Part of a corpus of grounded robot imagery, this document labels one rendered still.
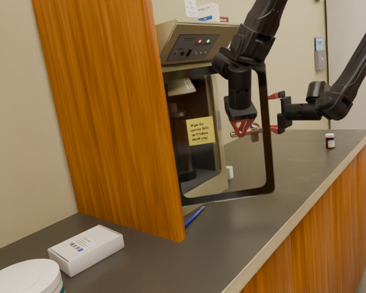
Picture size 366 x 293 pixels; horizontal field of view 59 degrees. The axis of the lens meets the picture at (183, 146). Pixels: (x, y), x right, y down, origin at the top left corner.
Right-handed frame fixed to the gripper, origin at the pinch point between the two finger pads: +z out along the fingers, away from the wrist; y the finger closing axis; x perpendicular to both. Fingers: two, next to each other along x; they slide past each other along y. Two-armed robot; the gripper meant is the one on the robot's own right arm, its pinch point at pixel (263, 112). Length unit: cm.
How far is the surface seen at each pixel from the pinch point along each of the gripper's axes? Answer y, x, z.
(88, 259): -24, 69, 15
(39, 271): -11, 87, -1
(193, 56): 22.0, 26.7, 7.8
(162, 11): 35.2, 32.6, 12.1
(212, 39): 26.0, 21.1, 4.0
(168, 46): 24.8, 40.2, 5.2
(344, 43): 25, -269, 40
